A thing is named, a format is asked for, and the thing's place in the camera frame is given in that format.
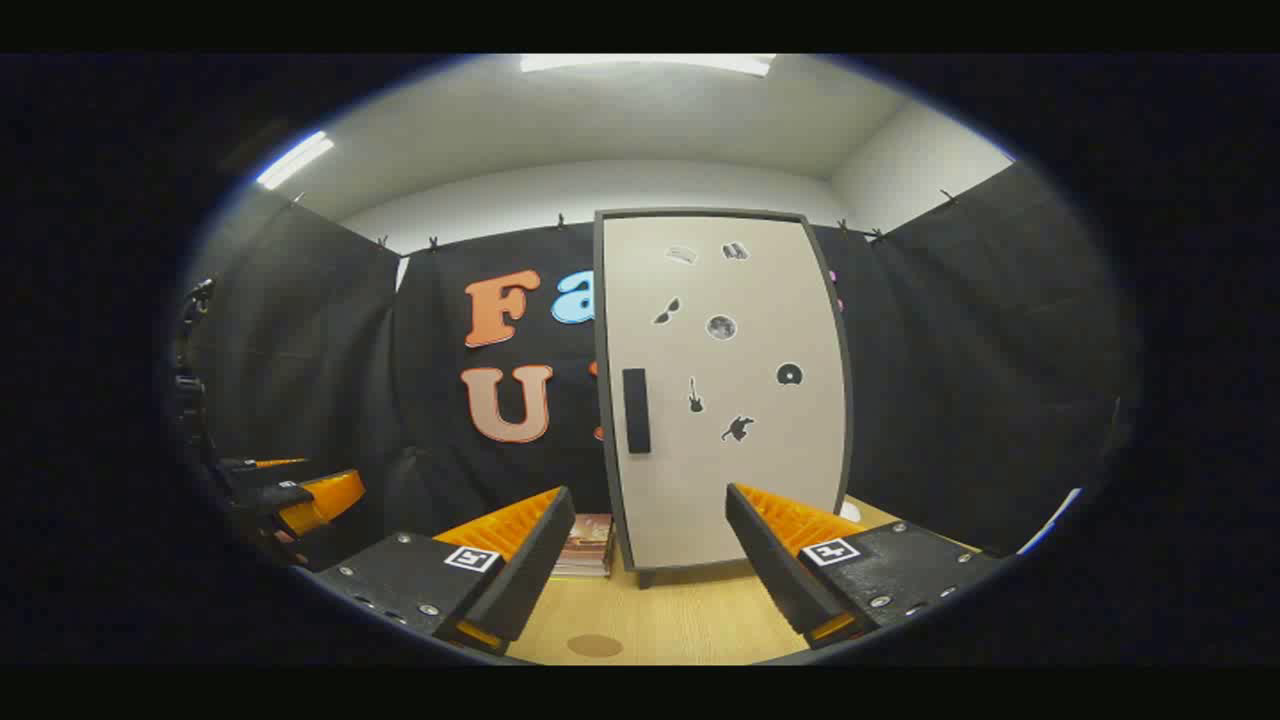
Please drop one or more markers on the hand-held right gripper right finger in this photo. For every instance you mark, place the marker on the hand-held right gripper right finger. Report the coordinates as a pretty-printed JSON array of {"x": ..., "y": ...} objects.
[{"x": 775, "y": 565}]

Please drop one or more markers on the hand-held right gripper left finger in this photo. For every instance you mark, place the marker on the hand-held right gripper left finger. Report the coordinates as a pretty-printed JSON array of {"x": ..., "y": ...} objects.
[{"x": 520, "y": 570}]

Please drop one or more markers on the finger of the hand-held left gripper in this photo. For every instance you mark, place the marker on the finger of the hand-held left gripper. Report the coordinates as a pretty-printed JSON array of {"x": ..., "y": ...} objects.
[
  {"x": 250, "y": 474},
  {"x": 325, "y": 500}
]

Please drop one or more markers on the round brown coaster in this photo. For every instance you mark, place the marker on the round brown coaster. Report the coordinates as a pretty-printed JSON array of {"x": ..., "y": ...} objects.
[{"x": 595, "y": 645}]

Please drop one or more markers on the dark grey cabinet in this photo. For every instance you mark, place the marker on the dark grey cabinet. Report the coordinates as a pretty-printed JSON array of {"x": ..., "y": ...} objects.
[{"x": 645, "y": 579}]

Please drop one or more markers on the thin book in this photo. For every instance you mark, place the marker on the thin book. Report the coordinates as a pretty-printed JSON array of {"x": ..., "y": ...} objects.
[
  {"x": 582, "y": 556},
  {"x": 580, "y": 571}
]

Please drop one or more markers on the brown cover book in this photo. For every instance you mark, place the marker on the brown cover book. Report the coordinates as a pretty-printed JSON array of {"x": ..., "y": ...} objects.
[{"x": 592, "y": 528}]

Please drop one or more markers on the black backdrop cloth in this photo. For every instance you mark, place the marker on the black backdrop cloth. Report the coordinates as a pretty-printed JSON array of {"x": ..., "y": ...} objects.
[{"x": 300, "y": 350}]

